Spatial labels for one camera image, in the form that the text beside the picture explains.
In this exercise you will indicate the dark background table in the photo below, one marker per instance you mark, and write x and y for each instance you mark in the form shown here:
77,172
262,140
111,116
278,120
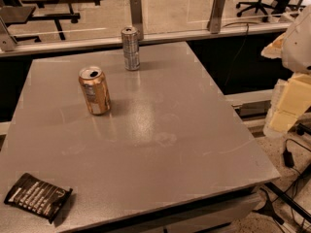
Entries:
58,17

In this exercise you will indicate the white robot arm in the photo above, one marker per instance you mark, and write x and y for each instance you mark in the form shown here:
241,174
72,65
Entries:
296,48

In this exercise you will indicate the dark background bench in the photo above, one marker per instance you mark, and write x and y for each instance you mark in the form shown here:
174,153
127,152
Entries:
18,15

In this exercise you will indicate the left metal bracket post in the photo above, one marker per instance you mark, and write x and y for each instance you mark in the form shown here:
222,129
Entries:
7,41

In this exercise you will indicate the orange soda can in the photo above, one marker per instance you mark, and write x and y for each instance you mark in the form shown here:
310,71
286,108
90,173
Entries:
95,90

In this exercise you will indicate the black rxbar chocolate wrapper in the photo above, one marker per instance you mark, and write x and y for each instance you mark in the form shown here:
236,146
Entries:
37,197

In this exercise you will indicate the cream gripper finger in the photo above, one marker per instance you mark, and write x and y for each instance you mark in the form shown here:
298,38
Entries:
290,100
274,49

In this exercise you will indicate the middle metal bracket post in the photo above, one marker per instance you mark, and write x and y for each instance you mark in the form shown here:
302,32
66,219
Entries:
137,17

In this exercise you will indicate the metal bracket post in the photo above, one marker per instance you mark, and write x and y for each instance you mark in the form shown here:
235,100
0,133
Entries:
7,41
137,17
215,21

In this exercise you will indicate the right metal bracket post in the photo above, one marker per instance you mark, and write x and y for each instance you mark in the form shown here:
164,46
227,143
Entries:
215,21

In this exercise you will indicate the silver redbull can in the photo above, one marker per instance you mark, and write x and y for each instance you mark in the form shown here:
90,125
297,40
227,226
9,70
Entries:
130,46

